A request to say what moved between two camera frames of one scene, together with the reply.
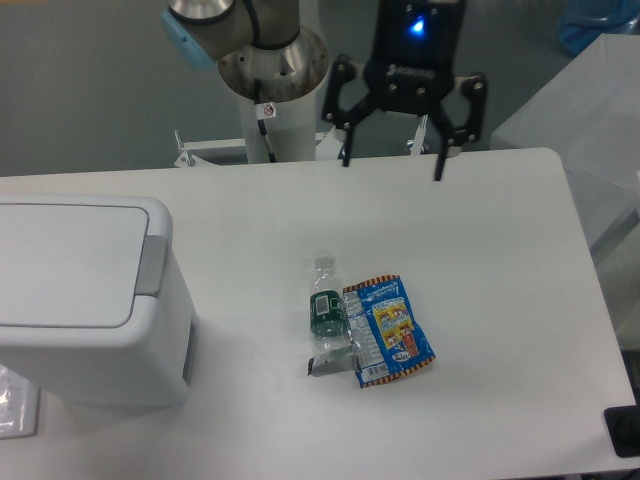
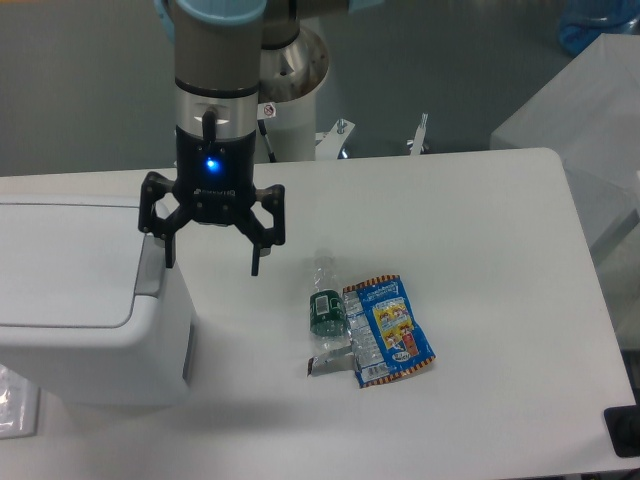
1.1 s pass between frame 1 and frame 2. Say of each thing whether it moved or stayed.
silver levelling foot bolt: stayed
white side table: stayed
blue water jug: stayed
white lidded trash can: stayed
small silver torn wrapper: stayed
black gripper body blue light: moved
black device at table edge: stayed
